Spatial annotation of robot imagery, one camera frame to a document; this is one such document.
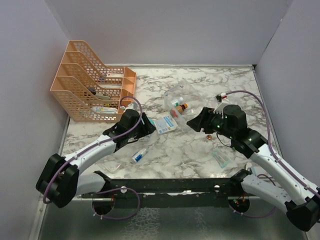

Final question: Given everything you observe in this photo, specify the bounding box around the stapler in organizer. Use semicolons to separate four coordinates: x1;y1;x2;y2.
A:
90;91;112;100

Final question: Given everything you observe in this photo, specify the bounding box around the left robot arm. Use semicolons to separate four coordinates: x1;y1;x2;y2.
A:
35;109;156;208

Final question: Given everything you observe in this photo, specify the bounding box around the clear teal wrapped pad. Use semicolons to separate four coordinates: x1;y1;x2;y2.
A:
212;150;230;169

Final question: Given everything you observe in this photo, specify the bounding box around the clear medicine kit box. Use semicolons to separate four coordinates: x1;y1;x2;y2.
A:
164;81;218;132

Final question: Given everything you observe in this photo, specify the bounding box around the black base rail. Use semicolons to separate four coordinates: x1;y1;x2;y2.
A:
82;169;251;209

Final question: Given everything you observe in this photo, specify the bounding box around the blue white gauze packet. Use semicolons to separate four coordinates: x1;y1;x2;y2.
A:
153;115;178;135

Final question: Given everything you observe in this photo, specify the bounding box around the red white box in organizer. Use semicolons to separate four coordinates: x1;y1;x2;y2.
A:
106;73;124;78

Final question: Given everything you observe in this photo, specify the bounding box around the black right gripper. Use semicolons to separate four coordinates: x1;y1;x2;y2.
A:
187;106;235;139

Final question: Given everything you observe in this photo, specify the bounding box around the tube package in organizer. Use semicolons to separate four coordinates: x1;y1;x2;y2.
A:
91;106;118;114

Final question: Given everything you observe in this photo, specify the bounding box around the white plastic bottle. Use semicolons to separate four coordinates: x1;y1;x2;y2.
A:
170;97;184;107

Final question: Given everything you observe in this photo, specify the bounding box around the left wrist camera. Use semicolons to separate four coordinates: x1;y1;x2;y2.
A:
120;102;138;112

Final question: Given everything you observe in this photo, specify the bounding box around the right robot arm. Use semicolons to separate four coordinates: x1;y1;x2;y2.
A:
186;103;320;232

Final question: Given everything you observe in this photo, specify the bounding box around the teal bandage packet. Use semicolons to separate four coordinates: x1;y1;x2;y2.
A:
148;118;155;126

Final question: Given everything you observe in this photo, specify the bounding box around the orange plastic file organizer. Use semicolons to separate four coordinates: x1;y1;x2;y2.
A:
50;40;136;123

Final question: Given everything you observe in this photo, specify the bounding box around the blue white wrapped tube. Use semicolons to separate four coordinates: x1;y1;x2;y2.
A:
131;147;150;164

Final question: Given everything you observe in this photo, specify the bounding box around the brown syrup bottle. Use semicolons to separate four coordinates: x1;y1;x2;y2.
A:
175;103;188;114

